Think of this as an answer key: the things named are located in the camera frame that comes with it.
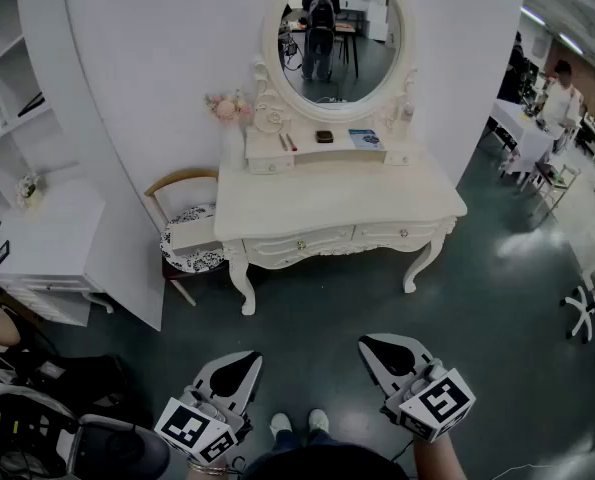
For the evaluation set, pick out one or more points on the person's right white shoe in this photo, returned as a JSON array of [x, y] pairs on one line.
[[318, 420]]

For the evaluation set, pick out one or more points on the blue face mask packet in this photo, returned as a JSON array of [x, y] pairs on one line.
[[366, 139]]

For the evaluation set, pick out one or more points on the person's right leg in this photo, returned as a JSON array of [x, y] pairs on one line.
[[327, 439]]

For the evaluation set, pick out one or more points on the person's left leg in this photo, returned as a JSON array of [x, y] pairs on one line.
[[287, 440]]

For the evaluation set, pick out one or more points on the white side desk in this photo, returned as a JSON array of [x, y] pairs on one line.
[[52, 238]]

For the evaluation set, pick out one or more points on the person's black shirt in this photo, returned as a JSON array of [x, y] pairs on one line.
[[327, 465]]

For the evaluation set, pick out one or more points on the oval white-framed mirror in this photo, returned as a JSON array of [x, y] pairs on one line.
[[342, 43]]

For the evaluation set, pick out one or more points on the person's right forearm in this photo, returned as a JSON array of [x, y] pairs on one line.
[[437, 460]]

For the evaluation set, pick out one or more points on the small black picture frame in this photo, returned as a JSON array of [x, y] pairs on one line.
[[1, 254]]

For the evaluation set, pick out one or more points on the white shelf unit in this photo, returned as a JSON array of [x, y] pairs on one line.
[[52, 133]]

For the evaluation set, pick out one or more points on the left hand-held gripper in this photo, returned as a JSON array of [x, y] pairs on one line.
[[197, 428]]

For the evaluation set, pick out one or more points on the white dressing table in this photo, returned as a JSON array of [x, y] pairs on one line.
[[327, 193]]

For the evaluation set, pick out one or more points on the table with white cloth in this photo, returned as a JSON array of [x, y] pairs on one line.
[[522, 133]]

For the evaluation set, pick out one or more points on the pink makeup brush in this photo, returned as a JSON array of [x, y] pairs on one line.
[[291, 142], [282, 142]]

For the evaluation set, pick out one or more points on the black flat item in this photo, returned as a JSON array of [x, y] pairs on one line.
[[31, 105]]

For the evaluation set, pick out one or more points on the person's left forearm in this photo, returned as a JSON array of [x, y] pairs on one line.
[[212, 477]]

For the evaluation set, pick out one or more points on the white vase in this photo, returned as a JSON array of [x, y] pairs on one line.
[[236, 148]]

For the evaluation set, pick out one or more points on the clear glass perfume bottle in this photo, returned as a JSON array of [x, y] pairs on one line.
[[407, 114]]

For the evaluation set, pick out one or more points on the white swivel chair base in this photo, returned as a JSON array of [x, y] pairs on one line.
[[583, 313]]

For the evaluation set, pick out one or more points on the person's left white shoe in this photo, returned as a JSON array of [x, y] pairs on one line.
[[280, 425]]

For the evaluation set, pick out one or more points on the dark office chair seat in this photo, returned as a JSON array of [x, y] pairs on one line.
[[122, 450]]

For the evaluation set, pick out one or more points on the black compact case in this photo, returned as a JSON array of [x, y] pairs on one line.
[[325, 136]]

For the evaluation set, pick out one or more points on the white flat box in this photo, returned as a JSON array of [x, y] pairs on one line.
[[194, 237]]

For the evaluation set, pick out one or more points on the person's leg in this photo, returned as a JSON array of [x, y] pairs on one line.
[[287, 440], [327, 439]]

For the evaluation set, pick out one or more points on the pink flower bouquet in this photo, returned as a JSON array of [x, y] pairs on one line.
[[225, 109]]

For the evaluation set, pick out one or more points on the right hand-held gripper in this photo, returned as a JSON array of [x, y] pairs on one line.
[[439, 403]]

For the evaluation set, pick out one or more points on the wooden chair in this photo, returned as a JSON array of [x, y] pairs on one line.
[[182, 174]]

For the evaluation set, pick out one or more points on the black-white floral seat cushion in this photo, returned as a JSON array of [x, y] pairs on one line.
[[197, 263]]

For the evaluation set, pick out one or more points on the ceiling light strip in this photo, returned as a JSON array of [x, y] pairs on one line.
[[532, 15], [570, 43]]

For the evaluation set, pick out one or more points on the small potted white flowers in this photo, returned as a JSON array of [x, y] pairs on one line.
[[28, 190]]

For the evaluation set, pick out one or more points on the person's white shoe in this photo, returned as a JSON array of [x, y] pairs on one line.
[[280, 425], [318, 420]]

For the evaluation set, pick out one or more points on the small metal rack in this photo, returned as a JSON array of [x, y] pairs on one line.
[[552, 178]]

